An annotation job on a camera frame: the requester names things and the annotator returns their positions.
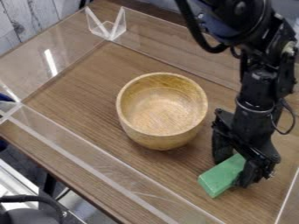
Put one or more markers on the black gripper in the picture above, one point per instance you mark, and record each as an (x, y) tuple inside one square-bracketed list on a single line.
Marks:
[(244, 132)]

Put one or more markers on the brown wooden bowl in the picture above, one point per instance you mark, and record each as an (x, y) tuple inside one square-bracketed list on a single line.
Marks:
[(160, 108)]

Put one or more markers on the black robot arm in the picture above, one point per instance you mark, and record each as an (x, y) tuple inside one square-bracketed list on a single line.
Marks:
[(247, 27)]

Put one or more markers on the black table leg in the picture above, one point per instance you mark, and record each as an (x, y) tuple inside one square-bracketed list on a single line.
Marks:
[(50, 184)]

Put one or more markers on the green rectangular block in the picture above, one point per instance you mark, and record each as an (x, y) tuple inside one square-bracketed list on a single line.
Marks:
[(216, 180)]

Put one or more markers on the clear acrylic enclosure wall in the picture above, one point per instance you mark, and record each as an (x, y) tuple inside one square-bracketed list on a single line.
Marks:
[(64, 76)]

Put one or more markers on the clear acrylic corner bracket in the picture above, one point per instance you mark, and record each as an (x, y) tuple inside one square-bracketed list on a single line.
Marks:
[(108, 30)]

